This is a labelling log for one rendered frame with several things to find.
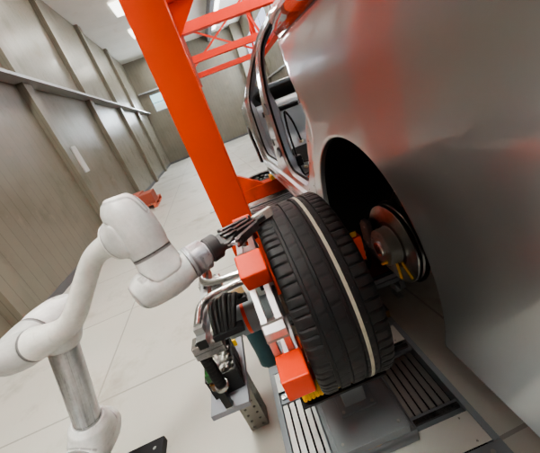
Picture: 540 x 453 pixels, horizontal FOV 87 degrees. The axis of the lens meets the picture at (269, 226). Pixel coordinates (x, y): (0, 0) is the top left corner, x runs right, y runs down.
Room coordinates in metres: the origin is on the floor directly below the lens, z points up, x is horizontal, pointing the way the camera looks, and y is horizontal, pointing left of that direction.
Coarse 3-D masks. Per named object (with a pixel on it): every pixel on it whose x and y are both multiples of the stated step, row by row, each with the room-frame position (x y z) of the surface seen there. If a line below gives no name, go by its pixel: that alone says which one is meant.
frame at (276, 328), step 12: (252, 240) 0.84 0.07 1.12; (240, 252) 0.79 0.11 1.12; (264, 288) 0.67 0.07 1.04; (252, 300) 0.66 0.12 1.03; (264, 312) 0.66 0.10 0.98; (276, 312) 0.62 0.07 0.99; (264, 324) 0.61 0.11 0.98; (276, 324) 0.60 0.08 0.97; (288, 324) 0.97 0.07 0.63; (264, 336) 0.60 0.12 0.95; (276, 336) 0.59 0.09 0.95; (288, 336) 0.59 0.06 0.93; (276, 348) 0.59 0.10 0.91; (288, 348) 0.59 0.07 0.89
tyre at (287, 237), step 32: (288, 224) 0.77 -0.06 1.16; (320, 224) 0.72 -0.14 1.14; (288, 256) 0.67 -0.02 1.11; (320, 256) 0.64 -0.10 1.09; (352, 256) 0.62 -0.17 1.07; (288, 288) 0.61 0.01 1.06; (320, 288) 0.60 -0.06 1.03; (352, 288) 0.58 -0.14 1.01; (320, 320) 0.56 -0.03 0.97; (352, 320) 0.56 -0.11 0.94; (384, 320) 0.55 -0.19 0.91; (320, 352) 0.54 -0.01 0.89; (352, 352) 0.54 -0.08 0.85; (384, 352) 0.54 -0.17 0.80; (320, 384) 0.55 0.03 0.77
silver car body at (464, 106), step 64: (320, 0) 0.89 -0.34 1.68; (384, 0) 0.58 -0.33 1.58; (448, 0) 0.43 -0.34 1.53; (512, 0) 0.34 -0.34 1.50; (256, 64) 2.35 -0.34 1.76; (320, 64) 0.93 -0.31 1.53; (384, 64) 0.60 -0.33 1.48; (448, 64) 0.44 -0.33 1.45; (512, 64) 0.34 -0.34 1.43; (256, 128) 3.33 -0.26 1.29; (320, 128) 1.08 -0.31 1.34; (384, 128) 0.65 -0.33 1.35; (448, 128) 0.45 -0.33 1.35; (512, 128) 0.34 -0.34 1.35; (320, 192) 1.34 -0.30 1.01; (448, 192) 0.47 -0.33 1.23; (512, 192) 0.34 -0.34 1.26; (448, 256) 0.48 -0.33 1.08; (512, 256) 0.34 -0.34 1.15; (448, 320) 0.51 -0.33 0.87; (512, 320) 0.34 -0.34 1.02; (512, 384) 0.35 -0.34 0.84
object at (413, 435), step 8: (384, 384) 0.91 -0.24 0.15; (392, 392) 0.85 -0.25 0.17; (320, 408) 0.91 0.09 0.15; (400, 408) 0.79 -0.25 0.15; (320, 416) 0.88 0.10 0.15; (408, 416) 0.73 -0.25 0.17; (328, 432) 0.80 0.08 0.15; (408, 432) 0.68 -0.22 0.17; (416, 432) 0.68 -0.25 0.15; (328, 440) 0.77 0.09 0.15; (392, 440) 0.68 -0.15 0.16; (400, 440) 0.68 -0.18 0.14; (408, 440) 0.68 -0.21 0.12; (416, 440) 0.68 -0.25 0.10; (376, 448) 0.67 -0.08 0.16; (384, 448) 0.68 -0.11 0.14; (392, 448) 0.68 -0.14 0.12; (400, 448) 0.68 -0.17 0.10
